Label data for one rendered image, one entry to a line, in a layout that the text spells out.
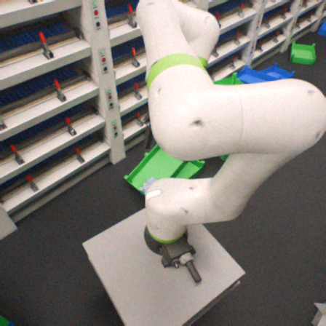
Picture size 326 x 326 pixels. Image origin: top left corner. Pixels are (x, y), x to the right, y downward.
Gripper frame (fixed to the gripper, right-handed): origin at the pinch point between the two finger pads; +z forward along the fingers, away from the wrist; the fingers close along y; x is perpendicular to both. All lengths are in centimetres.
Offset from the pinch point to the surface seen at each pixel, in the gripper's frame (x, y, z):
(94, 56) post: -22, 54, -26
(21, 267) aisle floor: -9, 57, 72
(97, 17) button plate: -17, 52, -40
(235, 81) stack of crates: -98, 10, -41
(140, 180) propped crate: -61, 37, 29
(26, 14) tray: 8, 59, -30
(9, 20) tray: 13, 61, -27
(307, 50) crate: -237, -15, -107
